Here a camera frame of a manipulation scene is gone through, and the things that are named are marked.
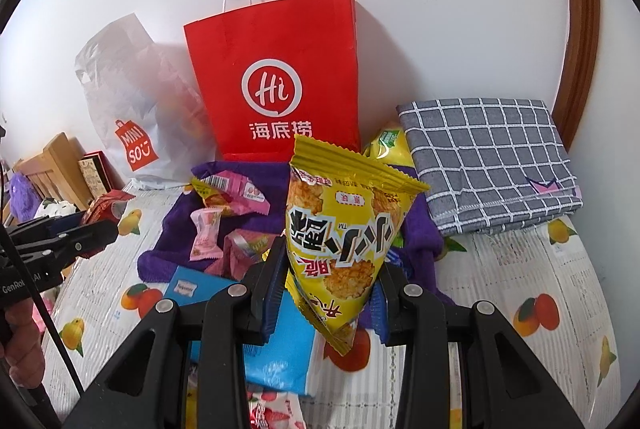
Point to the purple towel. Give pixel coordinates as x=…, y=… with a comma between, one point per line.
x=422, y=240

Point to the wooden chair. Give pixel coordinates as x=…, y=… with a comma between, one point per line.
x=55, y=173

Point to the white dotted pouch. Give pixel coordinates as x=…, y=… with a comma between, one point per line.
x=53, y=209

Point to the blue tissue pack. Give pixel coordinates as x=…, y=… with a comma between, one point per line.
x=291, y=359

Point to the pink yellow snack packet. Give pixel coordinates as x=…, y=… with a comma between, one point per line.
x=235, y=194

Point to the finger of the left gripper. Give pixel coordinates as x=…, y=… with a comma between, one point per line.
x=57, y=252
x=46, y=226

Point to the pink candy packet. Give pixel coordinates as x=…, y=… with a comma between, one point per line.
x=242, y=248

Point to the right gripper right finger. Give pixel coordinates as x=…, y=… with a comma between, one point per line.
x=503, y=384

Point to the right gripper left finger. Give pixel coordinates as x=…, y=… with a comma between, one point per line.
x=144, y=384

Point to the yellow triangular snack packet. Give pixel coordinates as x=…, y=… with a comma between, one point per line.
x=342, y=213

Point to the fruit print tablecloth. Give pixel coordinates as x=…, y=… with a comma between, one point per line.
x=541, y=279

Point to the pale pink snack packet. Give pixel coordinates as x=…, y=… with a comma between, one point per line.
x=206, y=222

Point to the left hand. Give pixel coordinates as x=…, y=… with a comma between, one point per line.
x=23, y=352

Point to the purple plush item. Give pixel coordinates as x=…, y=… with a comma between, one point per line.
x=24, y=200

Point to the blue snack packet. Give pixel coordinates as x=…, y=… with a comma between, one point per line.
x=393, y=256

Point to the brown wooden door frame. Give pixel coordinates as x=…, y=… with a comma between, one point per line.
x=580, y=57

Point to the white red strawberry packet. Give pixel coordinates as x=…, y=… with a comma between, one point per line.
x=275, y=410

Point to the brown patterned box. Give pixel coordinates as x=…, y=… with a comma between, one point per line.
x=96, y=173

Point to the yellow bag behind towel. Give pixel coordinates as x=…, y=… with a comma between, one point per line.
x=390, y=147

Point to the grey checked folded cloth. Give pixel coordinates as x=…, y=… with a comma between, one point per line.
x=491, y=165

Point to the white Miniso plastic bag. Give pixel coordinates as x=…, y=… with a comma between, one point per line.
x=153, y=125

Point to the red paper shopping bag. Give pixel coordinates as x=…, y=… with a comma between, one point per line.
x=276, y=70

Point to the red snack packet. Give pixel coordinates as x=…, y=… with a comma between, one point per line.
x=108, y=207

